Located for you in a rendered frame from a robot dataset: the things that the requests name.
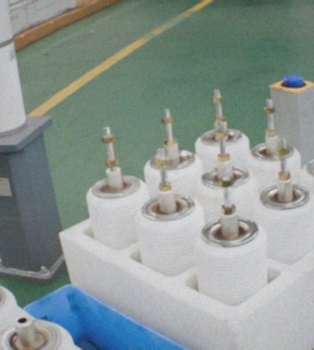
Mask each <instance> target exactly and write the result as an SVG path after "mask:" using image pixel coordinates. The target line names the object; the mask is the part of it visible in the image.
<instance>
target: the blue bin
mask: <svg viewBox="0 0 314 350"><path fill-rule="evenodd" d="M23 311H24V312H26V313H28V314H29V315H31V316H32V317H33V318H35V319H36V320H47V321H48V322H50V323H54V324H57V325H59V326H60V327H62V328H63V329H65V330H66V331H67V332H68V333H70V336H71V338H72V340H73V343H74V345H76V346H77V347H78V348H80V349H81V350H190V349H189V348H188V347H186V346H183V345H182V344H180V343H178V342H175V341H174V340H172V339H170V338H168V337H165V336H164V335H162V334H160V333H159V332H157V331H154V330H153V329H151V328H149V327H147V326H145V325H144V324H143V323H139V322H137V321H136V320H134V319H133V318H131V317H129V316H128V315H126V314H124V313H122V312H120V311H119V310H117V309H115V308H113V307H112V306H110V305H107V304H105V303H104V302H102V301H100V300H99V299H97V298H96V297H94V296H92V295H91V294H89V293H88V292H87V291H84V290H83V289H81V288H79V287H78V286H76V285H73V284H69V285H66V286H65V287H64V286H63V287H61V288H59V289H58V290H56V291H53V292H52V293H50V294H48V295H46V296H44V297H43V298H40V299H38V300H37V301H35V302H32V303H30V304H29V305H26V306H25V307H24V308H23Z"/></svg>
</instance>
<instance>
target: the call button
mask: <svg viewBox="0 0 314 350"><path fill-rule="evenodd" d="M302 82H303V77H301V76H300V75H287V76H285V77H284V83H286V85H287V86H290V87H294V86H296V87H298V86H301V84H302Z"/></svg>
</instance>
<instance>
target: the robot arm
mask: <svg viewBox="0 0 314 350"><path fill-rule="evenodd" d="M9 11H10V10H9V0H0V138H6V137H9V136H13V135H14V134H16V133H18V132H20V131H22V130H24V129H25V128H26V127H27V120H26V116H25V112H24V110H25V108H24V105H23V99H22V97H23V96H22V92H21V88H20V79H19V72H18V69H17V67H18V66H17V62H16V54H15V47H14V44H13V43H14V40H13V37H12V36H13V34H12V26H11V20H10V14H9Z"/></svg>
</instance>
